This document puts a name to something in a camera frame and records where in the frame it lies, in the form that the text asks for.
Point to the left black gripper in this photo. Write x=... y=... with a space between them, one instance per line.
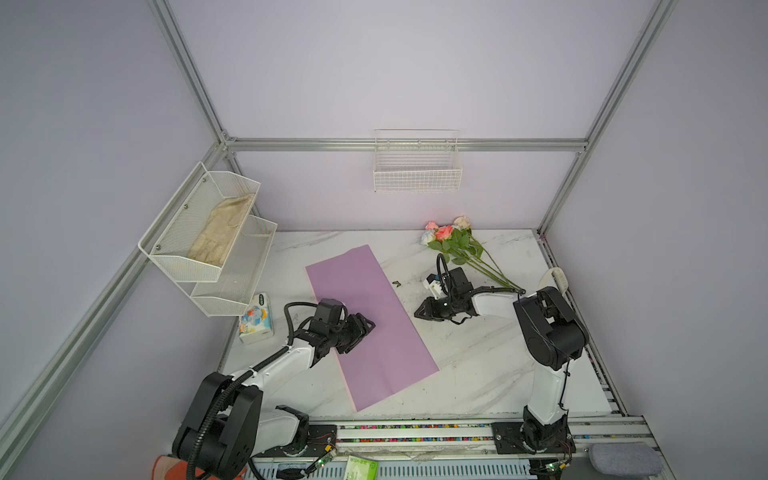
x=362 y=322

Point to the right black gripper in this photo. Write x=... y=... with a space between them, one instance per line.
x=428 y=305

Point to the cream fake rose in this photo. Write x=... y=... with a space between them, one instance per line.
x=470 y=251

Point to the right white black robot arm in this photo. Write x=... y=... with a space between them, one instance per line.
x=553 y=335

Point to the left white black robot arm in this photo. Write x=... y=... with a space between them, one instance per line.
x=226 y=423

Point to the white blue fake flower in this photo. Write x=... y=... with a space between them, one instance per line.
x=427 y=237

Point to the red pink fake rose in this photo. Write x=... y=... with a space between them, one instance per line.
x=443 y=244

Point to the colourful tissue pack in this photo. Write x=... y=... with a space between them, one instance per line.
x=256 y=323

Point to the cream ribbon strip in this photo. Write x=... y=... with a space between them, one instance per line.
x=556 y=278

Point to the lower white mesh shelf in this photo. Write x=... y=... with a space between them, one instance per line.
x=232 y=293

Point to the white mesh shelf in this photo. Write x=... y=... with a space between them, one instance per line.
x=194 y=236
x=232 y=293

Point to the green white label card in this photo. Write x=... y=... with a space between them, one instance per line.
x=358 y=468

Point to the beige cloth in shelf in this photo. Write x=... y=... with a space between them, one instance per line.
x=213 y=244

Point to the upper white mesh shelf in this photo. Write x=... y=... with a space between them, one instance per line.
x=194 y=236

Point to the orange rubber glove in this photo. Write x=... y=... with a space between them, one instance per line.
x=169 y=468

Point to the grey foam pad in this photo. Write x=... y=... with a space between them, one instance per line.
x=625 y=460

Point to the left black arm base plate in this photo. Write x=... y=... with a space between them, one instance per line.
x=309 y=442

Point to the white wire wall basket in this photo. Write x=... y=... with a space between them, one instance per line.
x=416 y=161

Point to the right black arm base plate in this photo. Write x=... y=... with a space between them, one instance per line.
x=529 y=437

